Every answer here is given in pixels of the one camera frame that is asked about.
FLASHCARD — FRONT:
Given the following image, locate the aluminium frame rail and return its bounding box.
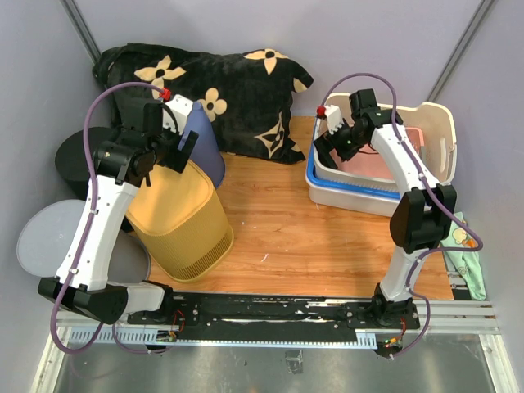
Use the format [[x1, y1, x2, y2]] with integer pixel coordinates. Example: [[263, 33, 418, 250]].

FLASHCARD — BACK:
[[59, 0, 102, 64], [427, 0, 498, 102]]

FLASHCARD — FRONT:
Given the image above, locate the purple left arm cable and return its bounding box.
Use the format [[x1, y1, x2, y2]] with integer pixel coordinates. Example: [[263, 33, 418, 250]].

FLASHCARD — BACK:
[[49, 81, 181, 355]]

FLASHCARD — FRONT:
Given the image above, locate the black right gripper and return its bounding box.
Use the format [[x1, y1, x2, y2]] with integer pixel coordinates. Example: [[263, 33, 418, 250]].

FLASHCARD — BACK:
[[312, 119, 366, 174]]

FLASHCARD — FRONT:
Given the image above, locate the black large bucket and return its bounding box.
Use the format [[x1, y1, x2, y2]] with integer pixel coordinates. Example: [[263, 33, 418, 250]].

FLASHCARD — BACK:
[[55, 127, 120, 200]]

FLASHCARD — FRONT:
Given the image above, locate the blue bucket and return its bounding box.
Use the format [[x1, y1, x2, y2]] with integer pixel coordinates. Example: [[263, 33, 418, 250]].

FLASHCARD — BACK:
[[183, 102, 225, 188]]

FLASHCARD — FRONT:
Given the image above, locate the black mounting rail plate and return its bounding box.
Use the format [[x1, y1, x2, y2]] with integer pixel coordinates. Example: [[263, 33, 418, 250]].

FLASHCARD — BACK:
[[127, 292, 420, 342]]

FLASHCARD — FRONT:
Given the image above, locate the yellow slatted basket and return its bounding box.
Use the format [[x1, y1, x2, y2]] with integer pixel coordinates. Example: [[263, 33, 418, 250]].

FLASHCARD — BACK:
[[126, 160, 234, 282]]

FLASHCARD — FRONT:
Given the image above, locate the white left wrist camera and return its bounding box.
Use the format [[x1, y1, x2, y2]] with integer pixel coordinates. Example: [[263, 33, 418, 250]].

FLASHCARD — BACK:
[[162, 94, 193, 135]]

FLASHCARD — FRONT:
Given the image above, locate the blue rimmed white tub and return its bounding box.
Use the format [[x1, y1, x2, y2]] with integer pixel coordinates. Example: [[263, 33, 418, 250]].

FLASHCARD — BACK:
[[305, 142, 404, 218]]

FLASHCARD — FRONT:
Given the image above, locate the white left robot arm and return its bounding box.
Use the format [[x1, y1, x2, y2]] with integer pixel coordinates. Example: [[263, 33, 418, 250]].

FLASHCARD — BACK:
[[38, 96, 199, 324]]

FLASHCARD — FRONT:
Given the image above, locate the black floral pillow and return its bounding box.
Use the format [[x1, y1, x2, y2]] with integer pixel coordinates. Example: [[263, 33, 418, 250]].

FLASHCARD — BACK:
[[93, 43, 314, 165]]

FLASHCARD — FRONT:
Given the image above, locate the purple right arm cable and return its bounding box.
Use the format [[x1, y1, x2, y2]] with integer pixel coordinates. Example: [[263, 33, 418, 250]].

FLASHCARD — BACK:
[[318, 72, 485, 361]]

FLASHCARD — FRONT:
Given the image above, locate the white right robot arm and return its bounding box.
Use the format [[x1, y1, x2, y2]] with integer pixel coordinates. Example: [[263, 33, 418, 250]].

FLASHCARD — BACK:
[[313, 88, 457, 328]]

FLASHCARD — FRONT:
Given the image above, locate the green cloth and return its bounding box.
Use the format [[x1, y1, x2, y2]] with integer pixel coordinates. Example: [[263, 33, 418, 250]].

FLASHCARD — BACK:
[[440, 222, 486, 300]]

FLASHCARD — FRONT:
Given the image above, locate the pink small tray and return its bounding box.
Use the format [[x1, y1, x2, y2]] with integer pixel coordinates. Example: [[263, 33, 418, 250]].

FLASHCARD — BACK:
[[330, 127, 425, 181]]

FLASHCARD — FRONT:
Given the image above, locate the right aluminium frame rail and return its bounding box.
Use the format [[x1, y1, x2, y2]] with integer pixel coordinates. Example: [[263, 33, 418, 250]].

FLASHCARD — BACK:
[[427, 0, 498, 102]]

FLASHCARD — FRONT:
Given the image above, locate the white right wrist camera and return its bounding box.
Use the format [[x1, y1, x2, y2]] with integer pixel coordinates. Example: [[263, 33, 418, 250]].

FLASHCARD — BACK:
[[316, 105, 349, 135]]

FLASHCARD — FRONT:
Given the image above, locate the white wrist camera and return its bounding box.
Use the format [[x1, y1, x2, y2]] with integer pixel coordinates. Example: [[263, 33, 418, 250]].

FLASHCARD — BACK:
[[316, 105, 349, 135], [162, 94, 193, 135]]

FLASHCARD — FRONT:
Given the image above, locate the grey bucket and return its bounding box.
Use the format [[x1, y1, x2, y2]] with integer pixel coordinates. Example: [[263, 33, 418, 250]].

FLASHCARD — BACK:
[[16, 200, 151, 283]]

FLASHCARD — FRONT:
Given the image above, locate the beige perforated basket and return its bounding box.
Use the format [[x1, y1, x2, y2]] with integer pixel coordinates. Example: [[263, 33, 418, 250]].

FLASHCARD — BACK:
[[314, 102, 457, 192]]

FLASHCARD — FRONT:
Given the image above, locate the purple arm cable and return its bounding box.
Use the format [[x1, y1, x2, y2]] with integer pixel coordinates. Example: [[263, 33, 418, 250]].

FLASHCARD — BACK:
[[49, 81, 181, 355], [318, 72, 485, 361]]

